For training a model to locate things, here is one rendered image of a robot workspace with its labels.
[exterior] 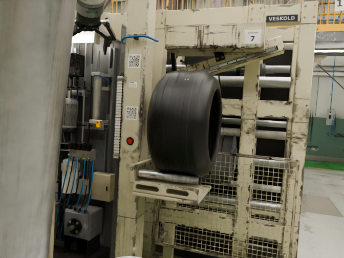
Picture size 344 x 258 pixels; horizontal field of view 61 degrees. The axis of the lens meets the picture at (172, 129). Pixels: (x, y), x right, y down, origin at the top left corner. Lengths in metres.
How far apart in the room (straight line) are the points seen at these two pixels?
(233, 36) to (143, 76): 0.58
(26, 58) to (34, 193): 0.14
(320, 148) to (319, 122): 0.86
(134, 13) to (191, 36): 0.38
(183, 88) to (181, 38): 0.56
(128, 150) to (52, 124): 1.37
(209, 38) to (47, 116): 1.60
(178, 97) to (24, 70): 1.13
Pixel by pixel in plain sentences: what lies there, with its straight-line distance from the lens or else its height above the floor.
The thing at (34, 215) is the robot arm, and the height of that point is 1.11.
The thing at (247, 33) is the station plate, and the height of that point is 1.72.
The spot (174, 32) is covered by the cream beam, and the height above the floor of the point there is 1.74.
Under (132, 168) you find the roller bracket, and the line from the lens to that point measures 1.56.
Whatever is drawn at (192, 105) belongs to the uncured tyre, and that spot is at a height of 1.27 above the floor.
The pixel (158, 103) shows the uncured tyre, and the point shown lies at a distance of 1.41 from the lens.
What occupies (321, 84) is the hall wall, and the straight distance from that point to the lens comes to 10.75.
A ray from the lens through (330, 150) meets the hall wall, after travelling 10.71.
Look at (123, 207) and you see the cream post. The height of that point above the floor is 0.67.
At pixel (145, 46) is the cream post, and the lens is 1.69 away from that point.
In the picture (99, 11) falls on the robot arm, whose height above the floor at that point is 1.52.
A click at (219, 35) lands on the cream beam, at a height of 1.71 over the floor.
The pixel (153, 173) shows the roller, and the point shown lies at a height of 0.91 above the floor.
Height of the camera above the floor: 1.23
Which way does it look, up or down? 3 degrees down
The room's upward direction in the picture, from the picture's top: 3 degrees clockwise
